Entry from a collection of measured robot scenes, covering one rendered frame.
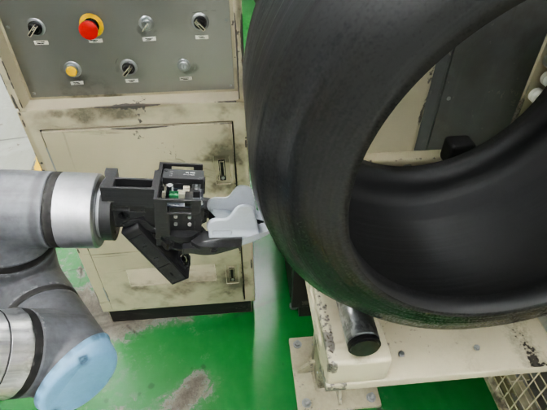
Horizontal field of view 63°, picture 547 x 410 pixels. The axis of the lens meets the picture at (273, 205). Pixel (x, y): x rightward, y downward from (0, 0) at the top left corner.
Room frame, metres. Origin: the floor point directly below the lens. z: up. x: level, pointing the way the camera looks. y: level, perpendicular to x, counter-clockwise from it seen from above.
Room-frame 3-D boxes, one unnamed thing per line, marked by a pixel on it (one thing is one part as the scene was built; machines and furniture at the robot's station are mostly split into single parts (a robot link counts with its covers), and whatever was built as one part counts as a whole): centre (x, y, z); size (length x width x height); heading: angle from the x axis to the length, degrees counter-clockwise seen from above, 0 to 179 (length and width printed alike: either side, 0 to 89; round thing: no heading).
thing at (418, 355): (0.50, -0.24, 0.80); 0.37 x 0.36 x 0.02; 95
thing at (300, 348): (0.75, -0.20, 0.02); 0.27 x 0.27 x 0.04; 5
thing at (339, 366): (0.49, -0.10, 0.84); 0.36 x 0.09 x 0.06; 5
